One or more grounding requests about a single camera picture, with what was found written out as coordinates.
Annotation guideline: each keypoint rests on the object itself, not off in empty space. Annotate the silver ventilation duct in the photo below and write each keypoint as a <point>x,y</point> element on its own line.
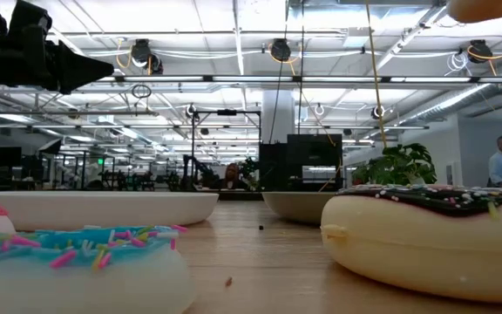
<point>451,102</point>

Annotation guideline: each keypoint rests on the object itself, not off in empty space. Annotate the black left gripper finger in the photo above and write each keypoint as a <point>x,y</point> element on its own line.
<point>79,72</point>

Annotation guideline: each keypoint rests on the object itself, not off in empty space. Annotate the black monitor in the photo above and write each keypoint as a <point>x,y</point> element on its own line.
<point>6,157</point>

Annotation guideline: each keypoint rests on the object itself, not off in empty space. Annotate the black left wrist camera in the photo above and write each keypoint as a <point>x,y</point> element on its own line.
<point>31,22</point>

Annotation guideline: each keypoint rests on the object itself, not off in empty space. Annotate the green potted plant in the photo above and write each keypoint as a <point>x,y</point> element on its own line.
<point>399,168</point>

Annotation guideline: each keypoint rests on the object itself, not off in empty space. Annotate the white plate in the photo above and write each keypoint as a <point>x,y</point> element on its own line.
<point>103,209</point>

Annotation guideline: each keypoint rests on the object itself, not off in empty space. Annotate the tan plate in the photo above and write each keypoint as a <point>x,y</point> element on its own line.
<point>294,207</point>

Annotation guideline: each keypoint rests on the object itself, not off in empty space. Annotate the black metal rig frame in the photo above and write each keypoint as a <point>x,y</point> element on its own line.
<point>193,148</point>

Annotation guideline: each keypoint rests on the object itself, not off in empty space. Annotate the large chocolate sprinkled donut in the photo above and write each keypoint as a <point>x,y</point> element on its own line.
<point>408,248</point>

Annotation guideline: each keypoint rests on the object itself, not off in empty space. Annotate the white building pillar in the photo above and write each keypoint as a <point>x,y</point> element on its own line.
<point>277,118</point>

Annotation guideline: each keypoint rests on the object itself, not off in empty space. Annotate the black computer case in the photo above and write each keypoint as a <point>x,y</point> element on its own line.
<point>277,165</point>

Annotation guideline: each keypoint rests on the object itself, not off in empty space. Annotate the long light bar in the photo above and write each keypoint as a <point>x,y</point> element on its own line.
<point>251,79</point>

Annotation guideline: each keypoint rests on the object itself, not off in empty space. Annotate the brown crumb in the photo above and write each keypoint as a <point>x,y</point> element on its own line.
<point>228,281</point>

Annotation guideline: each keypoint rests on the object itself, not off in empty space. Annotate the small blue sprinkled donut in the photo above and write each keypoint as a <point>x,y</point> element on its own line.
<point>81,283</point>

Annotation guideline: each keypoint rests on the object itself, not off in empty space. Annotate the large pink frosted donut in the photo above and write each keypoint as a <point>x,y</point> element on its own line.
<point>486,11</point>

